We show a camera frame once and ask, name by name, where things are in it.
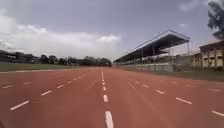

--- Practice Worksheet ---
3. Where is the low distant building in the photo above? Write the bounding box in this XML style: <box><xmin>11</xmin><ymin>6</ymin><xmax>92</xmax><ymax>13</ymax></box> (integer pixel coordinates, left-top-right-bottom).
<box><xmin>0</xmin><ymin>49</ymin><xmax>42</xmax><ymax>65</ymax></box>

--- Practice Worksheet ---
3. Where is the roofed grandstand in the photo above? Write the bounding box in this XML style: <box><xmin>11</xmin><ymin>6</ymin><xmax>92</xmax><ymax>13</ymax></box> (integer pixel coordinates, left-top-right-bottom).
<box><xmin>112</xmin><ymin>28</ymin><xmax>191</xmax><ymax>68</ymax></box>

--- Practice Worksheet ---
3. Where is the low grey wall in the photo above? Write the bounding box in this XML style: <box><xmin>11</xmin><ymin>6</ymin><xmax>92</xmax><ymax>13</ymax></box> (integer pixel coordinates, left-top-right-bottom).
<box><xmin>115</xmin><ymin>62</ymin><xmax>176</xmax><ymax>73</ymax></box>

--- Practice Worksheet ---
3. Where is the distant row of trees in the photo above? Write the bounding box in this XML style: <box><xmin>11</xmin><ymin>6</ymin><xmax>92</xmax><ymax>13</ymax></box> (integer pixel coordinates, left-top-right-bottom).
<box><xmin>39</xmin><ymin>54</ymin><xmax>113</xmax><ymax>67</ymax></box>

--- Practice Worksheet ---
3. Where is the red running track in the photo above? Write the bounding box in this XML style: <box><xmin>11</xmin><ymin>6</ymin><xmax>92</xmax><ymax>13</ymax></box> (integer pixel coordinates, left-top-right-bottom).
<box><xmin>0</xmin><ymin>66</ymin><xmax>224</xmax><ymax>128</ymax></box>

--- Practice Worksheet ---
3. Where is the grass field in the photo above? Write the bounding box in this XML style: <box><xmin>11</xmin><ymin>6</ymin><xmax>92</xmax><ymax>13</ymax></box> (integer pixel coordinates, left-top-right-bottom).
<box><xmin>0</xmin><ymin>62</ymin><xmax>79</xmax><ymax>73</ymax></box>

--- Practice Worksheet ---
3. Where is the yellow building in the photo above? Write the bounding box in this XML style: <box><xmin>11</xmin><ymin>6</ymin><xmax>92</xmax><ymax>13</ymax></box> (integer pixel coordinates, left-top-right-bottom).
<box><xmin>191</xmin><ymin>39</ymin><xmax>224</xmax><ymax>71</ymax></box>

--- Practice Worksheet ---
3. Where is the grass verge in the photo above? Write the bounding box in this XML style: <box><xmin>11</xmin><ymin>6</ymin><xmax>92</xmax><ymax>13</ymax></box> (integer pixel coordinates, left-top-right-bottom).
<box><xmin>128</xmin><ymin>67</ymin><xmax>224</xmax><ymax>83</ymax></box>

